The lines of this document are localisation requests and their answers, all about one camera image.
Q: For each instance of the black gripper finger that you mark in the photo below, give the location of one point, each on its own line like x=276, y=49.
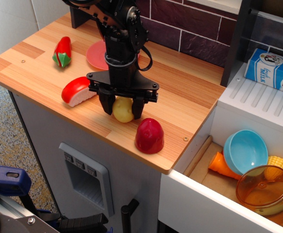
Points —
x=137, y=107
x=107, y=102

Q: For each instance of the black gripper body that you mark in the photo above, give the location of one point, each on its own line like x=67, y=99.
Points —
x=123, y=80

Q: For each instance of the yellow toy potato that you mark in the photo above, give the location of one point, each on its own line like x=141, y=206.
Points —
x=122, y=109

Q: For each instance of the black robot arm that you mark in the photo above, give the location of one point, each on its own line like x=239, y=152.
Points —
x=121, y=28

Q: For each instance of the pink plastic plate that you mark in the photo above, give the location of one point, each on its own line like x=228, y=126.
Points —
x=95, y=55

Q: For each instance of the red white toy sushi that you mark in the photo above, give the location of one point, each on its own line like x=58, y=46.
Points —
x=77, y=91

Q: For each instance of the dark red toy fruit half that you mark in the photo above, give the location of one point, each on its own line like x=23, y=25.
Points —
x=149, y=137

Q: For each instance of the red toy chili pepper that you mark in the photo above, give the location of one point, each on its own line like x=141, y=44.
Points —
x=62, y=52

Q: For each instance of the grey ice dispenser panel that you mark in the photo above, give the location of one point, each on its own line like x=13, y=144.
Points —
x=90, y=180

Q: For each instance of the orange toy ice cream cone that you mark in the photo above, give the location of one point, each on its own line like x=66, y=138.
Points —
x=219, y=165

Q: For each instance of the white toy sink basin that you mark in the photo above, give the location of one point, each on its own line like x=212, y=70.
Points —
x=195, y=199

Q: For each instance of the light blue plastic bowl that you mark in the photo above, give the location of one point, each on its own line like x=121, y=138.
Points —
x=245, y=150

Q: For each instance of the white dish drying rack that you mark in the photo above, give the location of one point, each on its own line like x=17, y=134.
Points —
x=253, y=100

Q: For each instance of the blue clamp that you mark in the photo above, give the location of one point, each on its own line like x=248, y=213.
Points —
x=14, y=181

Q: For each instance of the blue white milk carton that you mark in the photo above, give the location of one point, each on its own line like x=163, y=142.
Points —
x=266, y=68

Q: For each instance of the yellow toy corn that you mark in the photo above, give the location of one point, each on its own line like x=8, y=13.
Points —
x=274, y=167

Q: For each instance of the transparent orange plastic cup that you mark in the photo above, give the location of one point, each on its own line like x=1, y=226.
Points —
x=261, y=196

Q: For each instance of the black cabinet door handle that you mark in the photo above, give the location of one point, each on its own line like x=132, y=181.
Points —
x=126, y=213

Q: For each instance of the black ribbed clamp handle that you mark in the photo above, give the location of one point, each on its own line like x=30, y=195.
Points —
x=90, y=224

